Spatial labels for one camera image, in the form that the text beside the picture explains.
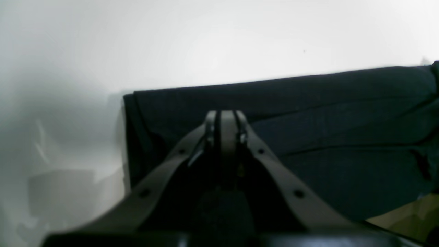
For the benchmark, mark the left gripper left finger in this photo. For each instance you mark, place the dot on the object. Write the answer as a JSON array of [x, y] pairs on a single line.
[[119, 227]]

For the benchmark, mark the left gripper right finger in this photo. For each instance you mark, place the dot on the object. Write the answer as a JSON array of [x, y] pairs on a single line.
[[243, 153]]

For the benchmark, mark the black T-shirt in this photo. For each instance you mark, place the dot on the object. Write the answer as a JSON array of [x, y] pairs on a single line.
[[365, 141]]

